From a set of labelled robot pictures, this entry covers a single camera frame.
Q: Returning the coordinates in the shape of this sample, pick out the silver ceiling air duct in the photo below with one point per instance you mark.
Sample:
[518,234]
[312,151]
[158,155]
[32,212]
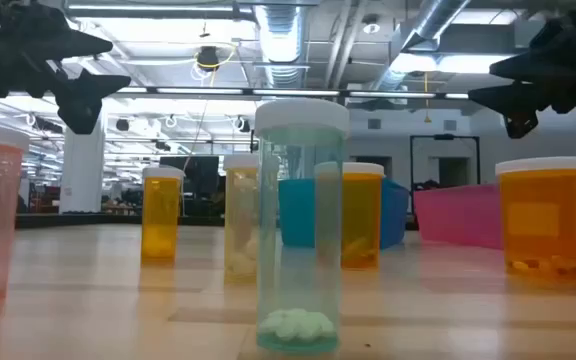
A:
[282,40]

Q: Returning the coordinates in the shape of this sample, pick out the blue plastic bin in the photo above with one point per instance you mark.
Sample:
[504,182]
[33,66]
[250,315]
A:
[395,215]

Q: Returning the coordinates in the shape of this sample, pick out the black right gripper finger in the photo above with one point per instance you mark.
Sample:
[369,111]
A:
[538,65]
[518,102]

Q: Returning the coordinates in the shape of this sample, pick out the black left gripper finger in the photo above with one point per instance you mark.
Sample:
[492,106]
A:
[58,42]
[85,97]

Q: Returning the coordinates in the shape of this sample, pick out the red cloth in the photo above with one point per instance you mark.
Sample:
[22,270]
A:
[458,220]

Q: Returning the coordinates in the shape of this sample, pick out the black overhead camera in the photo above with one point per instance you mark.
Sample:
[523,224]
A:
[208,57]

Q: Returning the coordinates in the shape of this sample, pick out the wide orange pill bottle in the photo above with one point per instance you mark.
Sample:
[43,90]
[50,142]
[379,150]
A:
[363,215]

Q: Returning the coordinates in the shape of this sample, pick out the black metal table frame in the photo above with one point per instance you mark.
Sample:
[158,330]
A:
[93,220]

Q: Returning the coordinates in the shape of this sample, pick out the white building pillar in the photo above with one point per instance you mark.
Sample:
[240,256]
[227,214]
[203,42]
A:
[83,170]

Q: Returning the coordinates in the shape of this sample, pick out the black rectangular door frame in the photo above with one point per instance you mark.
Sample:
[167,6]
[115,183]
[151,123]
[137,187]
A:
[445,137]

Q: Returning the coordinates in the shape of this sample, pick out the orange pill bottle with label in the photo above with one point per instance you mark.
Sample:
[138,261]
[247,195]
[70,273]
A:
[545,225]

